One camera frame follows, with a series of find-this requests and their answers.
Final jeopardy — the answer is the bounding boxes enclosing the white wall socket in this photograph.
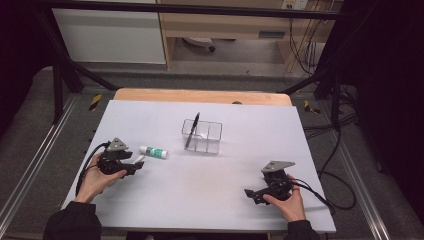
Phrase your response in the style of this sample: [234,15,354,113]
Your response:
[281,0,310,11]

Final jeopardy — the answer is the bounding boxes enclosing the right hand-held gripper cable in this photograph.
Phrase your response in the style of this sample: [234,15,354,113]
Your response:
[290,170,357,215]

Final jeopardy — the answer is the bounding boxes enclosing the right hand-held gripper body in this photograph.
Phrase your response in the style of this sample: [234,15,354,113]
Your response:
[260,160,297,202]

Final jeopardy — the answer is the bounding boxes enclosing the wooden table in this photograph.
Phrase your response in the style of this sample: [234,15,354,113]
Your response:
[112,87,294,107]

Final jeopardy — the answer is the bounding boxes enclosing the black metal stand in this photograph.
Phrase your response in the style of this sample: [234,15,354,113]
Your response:
[279,64,345,132]
[32,9,120,125]

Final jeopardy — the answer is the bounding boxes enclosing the person's right hand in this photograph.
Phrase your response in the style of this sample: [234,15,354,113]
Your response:
[262,174,307,223]

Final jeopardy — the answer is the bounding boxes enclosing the black horizontal frame bar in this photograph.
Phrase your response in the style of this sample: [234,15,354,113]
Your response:
[42,0,348,21]

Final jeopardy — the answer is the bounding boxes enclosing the white cabinet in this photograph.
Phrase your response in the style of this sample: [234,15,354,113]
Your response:
[51,7,167,65]

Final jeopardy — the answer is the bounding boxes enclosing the left hand-held gripper cable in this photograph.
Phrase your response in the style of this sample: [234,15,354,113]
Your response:
[75,142,111,197]

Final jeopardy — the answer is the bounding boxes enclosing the chair base with castor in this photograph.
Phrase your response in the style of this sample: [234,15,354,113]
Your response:
[182,36,217,54]

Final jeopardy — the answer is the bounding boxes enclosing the light wooden desk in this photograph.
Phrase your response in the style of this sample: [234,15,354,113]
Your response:
[156,0,345,71]

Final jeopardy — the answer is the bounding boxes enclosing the person's left hand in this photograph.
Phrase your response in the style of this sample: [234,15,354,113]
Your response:
[73,152,128,205]

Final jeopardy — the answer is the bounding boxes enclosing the white table sheet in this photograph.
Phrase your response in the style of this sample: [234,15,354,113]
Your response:
[60,99,337,234]

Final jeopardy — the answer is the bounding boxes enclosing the hand-held gripper cable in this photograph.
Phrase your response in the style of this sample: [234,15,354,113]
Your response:
[75,142,111,197]
[290,170,357,215]

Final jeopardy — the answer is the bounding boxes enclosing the hanging cable bundle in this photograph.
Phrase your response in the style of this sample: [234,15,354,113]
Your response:
[287,15,322,77]

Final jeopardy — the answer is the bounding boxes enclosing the black pen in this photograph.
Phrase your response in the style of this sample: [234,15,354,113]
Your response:
[184,111,201,150]

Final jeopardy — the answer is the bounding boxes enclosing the white green glue stick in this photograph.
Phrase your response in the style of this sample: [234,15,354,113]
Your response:
[138,145,169,160]

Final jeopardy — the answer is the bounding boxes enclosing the clear plastic organizer box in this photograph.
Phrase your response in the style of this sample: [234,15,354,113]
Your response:
[180,118,224,155]

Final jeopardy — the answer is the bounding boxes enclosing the aluminium floor rail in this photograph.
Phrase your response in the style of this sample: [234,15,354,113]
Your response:
[0,94,80,228]
[333,139,392,240]

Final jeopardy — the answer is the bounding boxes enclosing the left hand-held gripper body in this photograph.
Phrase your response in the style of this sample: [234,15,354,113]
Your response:
[97,137,134,176]

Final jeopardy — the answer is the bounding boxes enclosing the black floor cables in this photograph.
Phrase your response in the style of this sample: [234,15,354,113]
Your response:
[302,84,360,143]

